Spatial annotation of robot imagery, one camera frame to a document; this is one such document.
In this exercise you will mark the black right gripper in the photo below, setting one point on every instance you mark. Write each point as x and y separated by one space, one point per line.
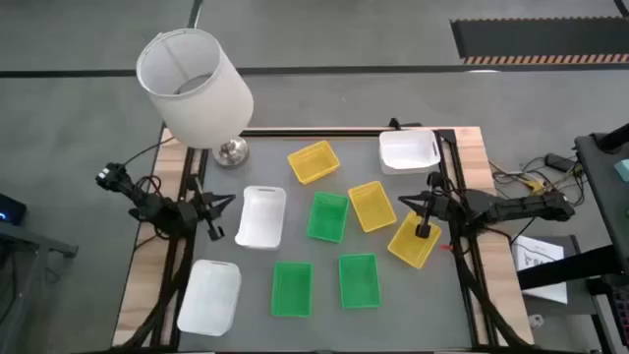
437 206

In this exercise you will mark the teal box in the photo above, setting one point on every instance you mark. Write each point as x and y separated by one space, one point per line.
623 169

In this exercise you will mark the black device with blue light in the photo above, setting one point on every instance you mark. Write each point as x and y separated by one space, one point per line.
12 209

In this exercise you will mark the black equipment cart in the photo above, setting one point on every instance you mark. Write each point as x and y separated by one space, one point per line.
603 196

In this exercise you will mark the green plastic basket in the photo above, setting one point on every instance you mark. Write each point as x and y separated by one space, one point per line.
292 290
327 217
360 281

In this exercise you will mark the grey metal stand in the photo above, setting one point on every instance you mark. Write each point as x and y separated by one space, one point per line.
44 243

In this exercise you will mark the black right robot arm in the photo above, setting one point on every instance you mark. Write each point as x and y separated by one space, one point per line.
516 209

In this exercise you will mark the black hazard-striped floor mat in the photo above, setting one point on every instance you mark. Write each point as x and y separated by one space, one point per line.
540 39

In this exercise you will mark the white plastic basket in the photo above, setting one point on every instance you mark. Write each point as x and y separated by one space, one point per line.
260 218
408 152
209 297

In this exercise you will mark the black clamp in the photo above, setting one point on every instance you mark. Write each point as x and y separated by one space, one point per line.
395 123

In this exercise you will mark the black aluminium table frame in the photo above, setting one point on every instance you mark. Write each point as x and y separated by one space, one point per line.
344 133

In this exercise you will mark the small white bracket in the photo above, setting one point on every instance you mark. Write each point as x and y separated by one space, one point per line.
536 321

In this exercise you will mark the purple grid crate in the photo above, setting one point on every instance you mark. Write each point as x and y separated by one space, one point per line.
623 310

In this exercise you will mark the white printed cardboard box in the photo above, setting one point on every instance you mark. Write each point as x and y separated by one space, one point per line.
533 248

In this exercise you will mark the black power adapter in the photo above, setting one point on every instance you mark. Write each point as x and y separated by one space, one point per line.
559 162

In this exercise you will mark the small red tag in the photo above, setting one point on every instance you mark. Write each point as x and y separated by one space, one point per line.
446 247

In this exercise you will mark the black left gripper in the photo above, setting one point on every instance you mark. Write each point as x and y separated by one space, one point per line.
202 209

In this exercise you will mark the yellow plastic basket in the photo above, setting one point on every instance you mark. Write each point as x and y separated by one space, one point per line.
408 248
372 206
313 162

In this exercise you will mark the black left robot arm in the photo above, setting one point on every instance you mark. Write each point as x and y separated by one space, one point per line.
147 204

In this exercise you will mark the white shade table lamp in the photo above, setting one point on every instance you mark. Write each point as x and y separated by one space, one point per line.
206 108

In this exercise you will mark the grey table mat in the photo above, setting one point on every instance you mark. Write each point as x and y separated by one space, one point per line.
319 334

